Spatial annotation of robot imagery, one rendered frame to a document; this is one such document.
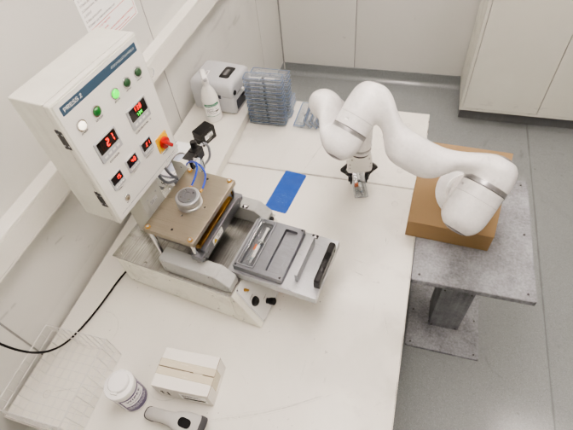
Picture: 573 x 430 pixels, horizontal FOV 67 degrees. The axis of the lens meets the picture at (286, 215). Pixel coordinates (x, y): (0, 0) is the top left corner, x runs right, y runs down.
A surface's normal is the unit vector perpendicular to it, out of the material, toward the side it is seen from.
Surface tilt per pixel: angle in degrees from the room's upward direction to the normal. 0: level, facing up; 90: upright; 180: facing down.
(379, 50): 90
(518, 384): 0
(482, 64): 90
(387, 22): 90
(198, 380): 2
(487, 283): 0
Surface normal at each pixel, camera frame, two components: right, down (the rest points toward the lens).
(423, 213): -0.27, 0.06
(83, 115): 0.92, 0.25
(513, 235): -0.08, -0.63
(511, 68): -0.27, 0.76
